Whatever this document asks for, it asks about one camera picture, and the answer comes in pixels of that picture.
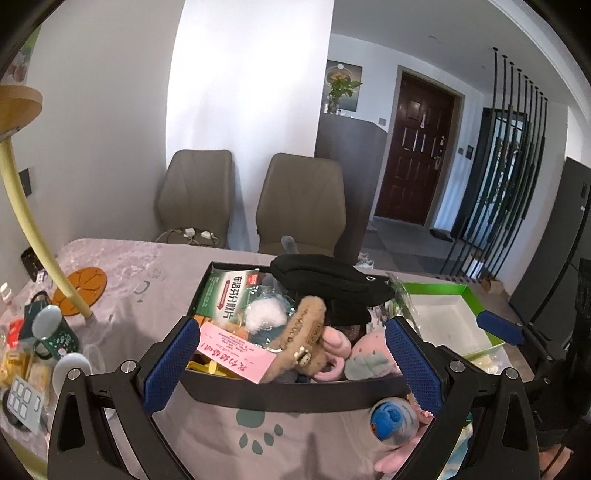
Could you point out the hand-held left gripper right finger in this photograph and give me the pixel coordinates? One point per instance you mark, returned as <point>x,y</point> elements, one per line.
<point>413,364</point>

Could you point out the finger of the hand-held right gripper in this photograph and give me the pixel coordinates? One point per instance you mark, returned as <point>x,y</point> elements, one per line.
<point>501,327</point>

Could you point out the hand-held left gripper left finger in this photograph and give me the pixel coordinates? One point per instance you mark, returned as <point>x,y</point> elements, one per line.
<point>171,364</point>

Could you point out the clear packet with white pompom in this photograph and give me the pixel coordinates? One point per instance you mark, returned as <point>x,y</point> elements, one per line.
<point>265,314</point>

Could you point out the black storage box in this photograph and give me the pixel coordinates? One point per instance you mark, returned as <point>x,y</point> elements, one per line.
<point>277,397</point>

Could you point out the brown fuzzy hair claw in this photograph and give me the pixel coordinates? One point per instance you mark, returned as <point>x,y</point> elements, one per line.
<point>295,332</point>

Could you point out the black knit pouch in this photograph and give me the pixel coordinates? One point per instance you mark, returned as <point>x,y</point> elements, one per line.
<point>323,277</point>

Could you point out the grey cloth covered desktop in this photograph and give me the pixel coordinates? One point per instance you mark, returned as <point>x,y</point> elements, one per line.
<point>138,323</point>

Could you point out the pale yellow fluffy item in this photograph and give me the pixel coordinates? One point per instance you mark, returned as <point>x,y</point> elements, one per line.
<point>489,362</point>

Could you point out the yellow plastic clip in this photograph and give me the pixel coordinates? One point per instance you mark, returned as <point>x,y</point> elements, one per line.
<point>207,367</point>

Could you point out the pink strawberry plush toy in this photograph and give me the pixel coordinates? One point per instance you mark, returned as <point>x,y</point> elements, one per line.
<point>369,350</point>

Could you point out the green and white tray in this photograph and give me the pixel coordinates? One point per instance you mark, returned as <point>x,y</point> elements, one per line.
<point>443,318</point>

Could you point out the clear ball with blue toy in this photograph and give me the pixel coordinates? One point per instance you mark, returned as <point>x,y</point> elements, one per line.
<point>392,422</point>

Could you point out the green medicine box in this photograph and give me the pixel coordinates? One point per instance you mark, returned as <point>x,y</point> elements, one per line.
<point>221,295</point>

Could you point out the pink plush glove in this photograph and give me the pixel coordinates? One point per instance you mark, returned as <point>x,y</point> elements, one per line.
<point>401,457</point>

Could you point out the white mug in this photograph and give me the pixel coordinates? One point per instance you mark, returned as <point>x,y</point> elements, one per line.
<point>69,369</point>

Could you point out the dark floor mat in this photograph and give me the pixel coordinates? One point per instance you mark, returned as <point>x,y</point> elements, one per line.
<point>442,234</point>

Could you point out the dark grey refrigerator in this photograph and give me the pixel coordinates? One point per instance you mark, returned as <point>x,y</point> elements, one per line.
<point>554,230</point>

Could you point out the green mug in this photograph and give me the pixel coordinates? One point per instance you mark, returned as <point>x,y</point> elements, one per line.
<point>60,344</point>

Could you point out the orange round coaster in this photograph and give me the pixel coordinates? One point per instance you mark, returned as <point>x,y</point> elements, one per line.
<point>87,281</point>

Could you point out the white pill blister pack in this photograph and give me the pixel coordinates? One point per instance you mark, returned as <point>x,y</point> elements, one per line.
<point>23,401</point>

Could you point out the yellow snack packets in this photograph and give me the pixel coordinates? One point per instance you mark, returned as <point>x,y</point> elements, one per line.
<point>18,369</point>

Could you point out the black framed glass door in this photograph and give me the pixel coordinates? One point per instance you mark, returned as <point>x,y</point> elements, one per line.
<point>485,175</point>

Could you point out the black slat partition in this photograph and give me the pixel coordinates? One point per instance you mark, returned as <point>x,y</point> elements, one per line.
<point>508,161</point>

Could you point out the grey plush toy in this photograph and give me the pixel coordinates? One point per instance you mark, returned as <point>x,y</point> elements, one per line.
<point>290,244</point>

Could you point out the small black box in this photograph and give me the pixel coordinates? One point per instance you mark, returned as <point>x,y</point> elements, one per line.
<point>32,263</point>

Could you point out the beige dining chair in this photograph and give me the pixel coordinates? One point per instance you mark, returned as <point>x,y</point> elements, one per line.
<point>194,189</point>
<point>300,203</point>

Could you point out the small white bottle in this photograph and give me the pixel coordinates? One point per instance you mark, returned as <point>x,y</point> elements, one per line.
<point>6,293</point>

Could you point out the dark brown entrance door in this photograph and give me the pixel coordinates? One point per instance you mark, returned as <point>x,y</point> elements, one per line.
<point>415,147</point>

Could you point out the yellow gooseneck desk lamp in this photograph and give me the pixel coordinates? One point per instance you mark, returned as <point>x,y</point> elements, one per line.
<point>27,221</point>

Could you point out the grey cabinet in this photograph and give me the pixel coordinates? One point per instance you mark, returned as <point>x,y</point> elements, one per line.
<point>351,147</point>

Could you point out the green potted plant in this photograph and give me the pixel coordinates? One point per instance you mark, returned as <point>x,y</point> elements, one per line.
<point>341,87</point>

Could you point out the wall switch panel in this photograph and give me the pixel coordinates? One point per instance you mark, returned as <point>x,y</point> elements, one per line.
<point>470,152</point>

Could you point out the grey wall socket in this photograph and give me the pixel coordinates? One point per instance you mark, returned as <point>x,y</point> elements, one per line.
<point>26,182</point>

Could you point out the framed wall picture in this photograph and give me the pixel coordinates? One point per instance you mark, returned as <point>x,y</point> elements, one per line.
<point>334,67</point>

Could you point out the wall poster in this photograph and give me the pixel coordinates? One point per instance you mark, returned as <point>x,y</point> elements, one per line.
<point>23,64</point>

